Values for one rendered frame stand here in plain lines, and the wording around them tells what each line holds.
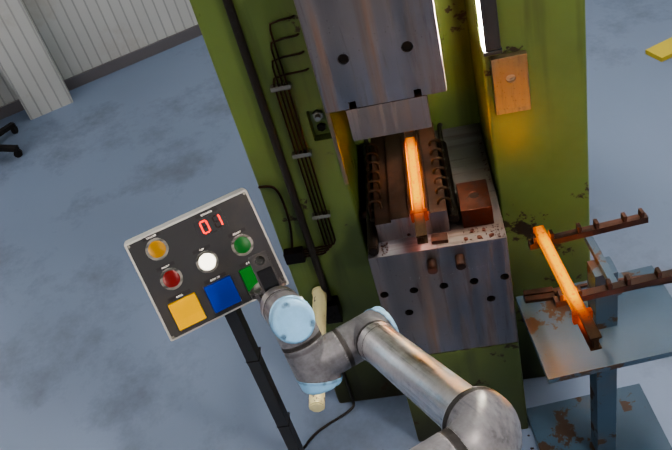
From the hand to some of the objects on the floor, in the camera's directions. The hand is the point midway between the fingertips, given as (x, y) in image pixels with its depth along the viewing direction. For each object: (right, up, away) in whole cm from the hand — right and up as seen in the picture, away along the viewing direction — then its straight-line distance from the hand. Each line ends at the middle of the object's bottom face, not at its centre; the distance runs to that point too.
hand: (262, 281), depth 193 cm
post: (+6, -73, +82) cm, 110 cm away
